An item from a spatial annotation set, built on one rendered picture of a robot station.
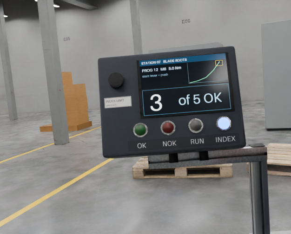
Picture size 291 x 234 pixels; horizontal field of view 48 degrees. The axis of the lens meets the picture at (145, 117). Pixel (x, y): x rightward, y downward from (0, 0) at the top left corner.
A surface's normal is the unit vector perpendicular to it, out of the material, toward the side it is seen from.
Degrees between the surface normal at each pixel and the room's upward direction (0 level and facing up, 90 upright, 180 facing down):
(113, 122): 75
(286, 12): 90
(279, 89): 90
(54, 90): 90
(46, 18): 90
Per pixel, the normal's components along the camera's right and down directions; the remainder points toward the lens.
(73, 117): -0.32, 0.14
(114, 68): -0.06, -0.14
